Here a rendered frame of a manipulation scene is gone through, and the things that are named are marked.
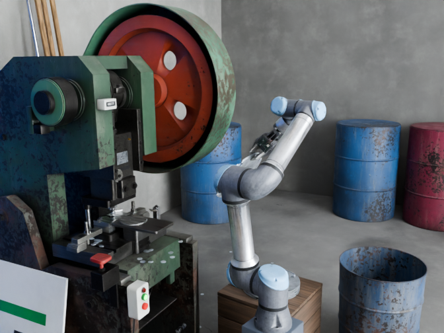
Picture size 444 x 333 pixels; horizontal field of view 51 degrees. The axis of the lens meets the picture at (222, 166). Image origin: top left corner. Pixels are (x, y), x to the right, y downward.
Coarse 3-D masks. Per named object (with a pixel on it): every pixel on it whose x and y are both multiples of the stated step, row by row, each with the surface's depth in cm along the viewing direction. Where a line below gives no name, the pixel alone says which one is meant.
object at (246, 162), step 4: (248, 156) 211; (252, 156) 213; (244, 160) 209; (248, 160) 213; (256, 160) 222; (260, 160) 227; (244, 164) 213; (248, 164) 218; (252, 164) 222; (256, 164) 227; (216, 192) 216; (220, 196) 223
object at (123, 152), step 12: (120, 132) 205; (120, 144) 202; (120, 156) 202; (120, 168) 203; (132, 168) 211; (96, 180) 203; (108, 180) 200; (120, 180) 201; (132, 180) 207; (96, 192) 205; (108, 192) 201; (120, 192) 202; (132, 192) 208
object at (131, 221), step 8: (128, 216) 213; (136, 216) 212; (112, 224) 205; (120, 224) 204; (128, 224) 202; (136, 224) 203; (144, 224) 204; (152, 224) 204; (160, 224) 203; (168, 224) 203; (128, 232) 204; (136, 232) 203; (144, 232) 197; (152, 232) 195; (160, 232) 197; (136, 240) 204; (144, 240) 208; (136, 248) 204; (144, 248) 209
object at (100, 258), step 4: (92, 256) 176; (96, 256) 176; (100, 256) 176; (104, 256) 175; (108, 256) 176; (92, 260) 174; (96, 260) 173; (100, 260) 172; (104, 260) 173; (108, 260) 174; (100, 264) 175
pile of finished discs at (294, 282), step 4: (288, 272) 244; (292, 272) 243; (288, 276) 239; (292, 276) 241; (296, 276) 239; (292, 280) 235; (296, 280) 235; (292, 284) 231; (296, 284) 231; (288, 288) 227; (292, 288) 227; (296, 288) 226; (248, 292) 227; (288, 292) 223; (292, 292) 224; (296, 292) 227; (252, 296) 227; (256, 296) 224; (288, 296) 225; (292, 296) 226
